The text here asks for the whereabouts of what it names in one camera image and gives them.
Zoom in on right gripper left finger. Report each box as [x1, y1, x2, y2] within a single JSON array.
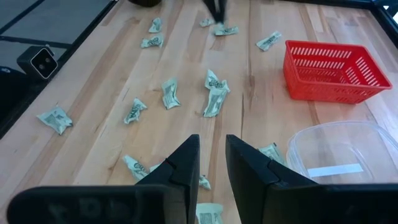
[[135, 134, 201, 224]]

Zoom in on clear plastic container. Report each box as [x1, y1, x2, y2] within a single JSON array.
[[285, 120, 398, 186]]

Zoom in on red plastic basket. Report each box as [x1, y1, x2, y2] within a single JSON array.
[[282, 39, 393, 105]]

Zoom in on small black white-faced camera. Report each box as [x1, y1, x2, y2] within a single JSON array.
[[16, 45, 59, 82]]

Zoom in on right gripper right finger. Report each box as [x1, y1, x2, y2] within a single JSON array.
[[226, 134, 318, 224]]

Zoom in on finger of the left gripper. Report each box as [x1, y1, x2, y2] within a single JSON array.
[[217, 0, 228, 23], [203, 0, 220, 21]]

